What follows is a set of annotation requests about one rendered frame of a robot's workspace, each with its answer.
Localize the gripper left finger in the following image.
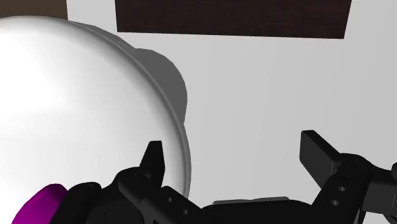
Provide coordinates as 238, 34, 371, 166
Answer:
51, 140, 219, 224

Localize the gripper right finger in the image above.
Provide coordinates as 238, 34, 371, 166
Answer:
299, 130, 397, 224

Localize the magenta cylinder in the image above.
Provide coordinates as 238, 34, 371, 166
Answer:
11, 183, 69, 224

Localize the large white round bowl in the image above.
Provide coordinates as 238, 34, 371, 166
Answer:
0, 15, 192, 224

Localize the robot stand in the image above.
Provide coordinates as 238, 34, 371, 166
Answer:
115, 0, 353, 40

